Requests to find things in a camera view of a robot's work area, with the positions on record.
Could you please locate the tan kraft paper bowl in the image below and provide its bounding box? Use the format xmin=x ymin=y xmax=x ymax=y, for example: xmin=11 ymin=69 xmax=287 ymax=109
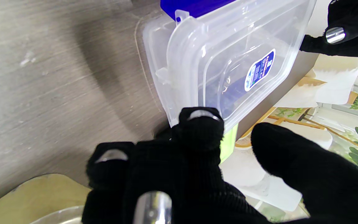
xmin=0 ymin=174 xmax=92 ymax=224

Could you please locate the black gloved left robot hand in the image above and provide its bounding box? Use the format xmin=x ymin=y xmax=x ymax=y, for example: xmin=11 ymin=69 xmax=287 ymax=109
xmin=300 ymin=0 xmax=358 ymax=61

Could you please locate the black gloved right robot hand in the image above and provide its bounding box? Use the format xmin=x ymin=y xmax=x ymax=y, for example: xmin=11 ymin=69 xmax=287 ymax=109
xmin=81 ymin=107 xmax=358 ymax=224

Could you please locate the clear lid with blue label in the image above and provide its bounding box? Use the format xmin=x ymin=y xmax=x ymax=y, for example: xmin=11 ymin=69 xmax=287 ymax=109
xmin=167 ymin=0 xmax=318 ymax=135

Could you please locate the clear lid with green paper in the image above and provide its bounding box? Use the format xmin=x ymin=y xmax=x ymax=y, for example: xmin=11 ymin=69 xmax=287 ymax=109
xmin=219 ymin=123 xmax=239 ymax=164

